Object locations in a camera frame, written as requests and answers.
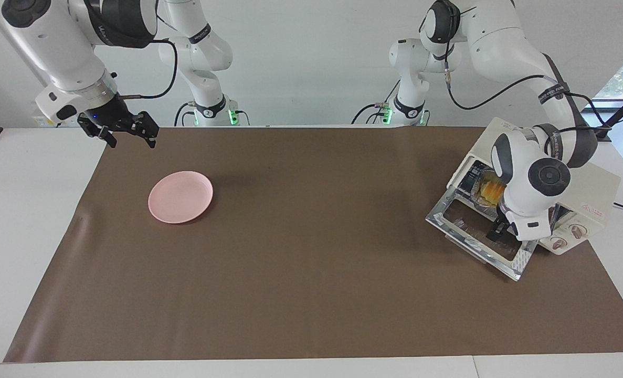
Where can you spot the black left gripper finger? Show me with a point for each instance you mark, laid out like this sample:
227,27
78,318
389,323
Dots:
495,235

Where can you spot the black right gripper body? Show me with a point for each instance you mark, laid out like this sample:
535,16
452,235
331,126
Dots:
109,111

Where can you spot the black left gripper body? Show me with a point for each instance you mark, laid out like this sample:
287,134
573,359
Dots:
503,223

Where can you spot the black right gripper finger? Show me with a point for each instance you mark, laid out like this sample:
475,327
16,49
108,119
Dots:
103,131
147,127

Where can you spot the sliced yellow bread loaf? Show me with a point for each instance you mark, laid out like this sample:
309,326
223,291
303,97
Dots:
488,191

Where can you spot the aluminium foil tray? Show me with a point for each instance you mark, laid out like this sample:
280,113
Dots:
474,197

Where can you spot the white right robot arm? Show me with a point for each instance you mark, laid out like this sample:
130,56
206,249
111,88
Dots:
59,47

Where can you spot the silver glass oven door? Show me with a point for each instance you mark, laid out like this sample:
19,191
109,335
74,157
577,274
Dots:
468,223

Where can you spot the round oven knob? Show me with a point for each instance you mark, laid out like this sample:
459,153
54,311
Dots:
578,230
557,243

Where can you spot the cream toaster oven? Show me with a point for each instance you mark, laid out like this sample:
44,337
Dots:
600,194

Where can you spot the pink round plate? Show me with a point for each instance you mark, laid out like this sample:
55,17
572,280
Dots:
180,197

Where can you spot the brown table mat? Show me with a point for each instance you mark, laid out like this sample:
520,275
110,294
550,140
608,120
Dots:
311,273

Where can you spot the white wall socket box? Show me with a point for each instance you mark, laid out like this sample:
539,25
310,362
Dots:
41,122

